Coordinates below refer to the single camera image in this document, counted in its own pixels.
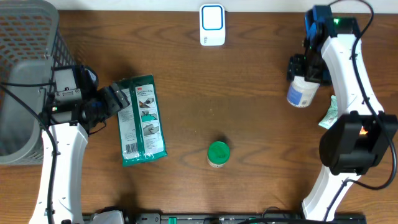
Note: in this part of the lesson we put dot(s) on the green white instruction package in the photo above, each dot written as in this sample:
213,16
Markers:
140,128

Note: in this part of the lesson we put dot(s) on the white plastic bottle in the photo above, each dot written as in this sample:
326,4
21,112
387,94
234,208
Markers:
301,92

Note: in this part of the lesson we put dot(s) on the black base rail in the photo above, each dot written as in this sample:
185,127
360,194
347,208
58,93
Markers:
156,218

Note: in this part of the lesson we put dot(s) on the orange white small packet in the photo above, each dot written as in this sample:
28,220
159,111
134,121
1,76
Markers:
363,131

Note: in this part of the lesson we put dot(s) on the grey plastic mesh basket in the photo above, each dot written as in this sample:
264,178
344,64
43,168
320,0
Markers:
31,48

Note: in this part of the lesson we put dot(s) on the teal wet wipes pack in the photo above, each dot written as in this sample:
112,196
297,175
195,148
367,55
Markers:
331,115

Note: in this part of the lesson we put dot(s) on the green lid small jar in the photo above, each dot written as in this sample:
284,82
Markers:
218,154

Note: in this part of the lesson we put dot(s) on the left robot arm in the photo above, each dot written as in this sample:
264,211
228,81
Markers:
74,113

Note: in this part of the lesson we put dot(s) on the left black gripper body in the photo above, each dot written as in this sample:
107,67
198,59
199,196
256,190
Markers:
107,101

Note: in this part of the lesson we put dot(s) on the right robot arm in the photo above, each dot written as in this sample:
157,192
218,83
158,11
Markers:
345,154

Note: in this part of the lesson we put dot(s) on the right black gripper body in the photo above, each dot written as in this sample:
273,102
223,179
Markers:
312,66

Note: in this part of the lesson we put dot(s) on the white barcode scanner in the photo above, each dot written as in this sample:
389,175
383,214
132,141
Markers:
212,25

